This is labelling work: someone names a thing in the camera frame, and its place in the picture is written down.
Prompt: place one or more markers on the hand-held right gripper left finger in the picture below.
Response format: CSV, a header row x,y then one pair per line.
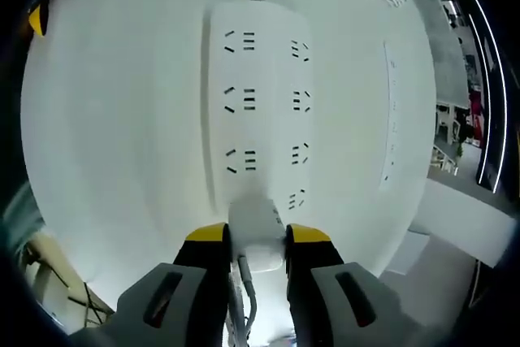
x,y
178,298

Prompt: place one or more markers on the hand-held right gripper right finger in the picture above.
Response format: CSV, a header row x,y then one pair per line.
x,y
349,302

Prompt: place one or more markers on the white charger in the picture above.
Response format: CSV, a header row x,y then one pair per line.
x,y
258,233

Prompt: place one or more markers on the white power strip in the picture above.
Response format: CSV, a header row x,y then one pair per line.
x,y
268,79

